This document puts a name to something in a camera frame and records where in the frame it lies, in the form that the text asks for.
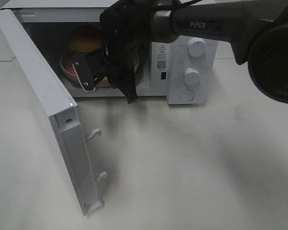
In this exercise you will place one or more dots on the burger with yellow bun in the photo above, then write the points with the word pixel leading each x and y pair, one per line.
pixel 85 39

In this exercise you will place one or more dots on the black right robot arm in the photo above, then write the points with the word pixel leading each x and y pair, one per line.
pixel 257 31

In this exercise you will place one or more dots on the pink round plate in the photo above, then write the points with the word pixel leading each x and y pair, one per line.
pixel 69 72

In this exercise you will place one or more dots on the upper white power knob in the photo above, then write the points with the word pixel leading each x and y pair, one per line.
pixel 196 47

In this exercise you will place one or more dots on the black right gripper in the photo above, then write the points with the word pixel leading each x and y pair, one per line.
pixel 125 23

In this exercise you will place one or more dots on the round white door button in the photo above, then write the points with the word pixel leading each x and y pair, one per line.
pixel 187 95

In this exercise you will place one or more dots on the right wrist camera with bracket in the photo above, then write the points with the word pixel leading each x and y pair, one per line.
pixel 90 70

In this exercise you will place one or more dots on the lower white timer knob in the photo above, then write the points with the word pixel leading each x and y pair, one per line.
pixel 191 76

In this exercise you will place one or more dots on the white microwave oven body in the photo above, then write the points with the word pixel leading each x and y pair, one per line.
pixel 37 32

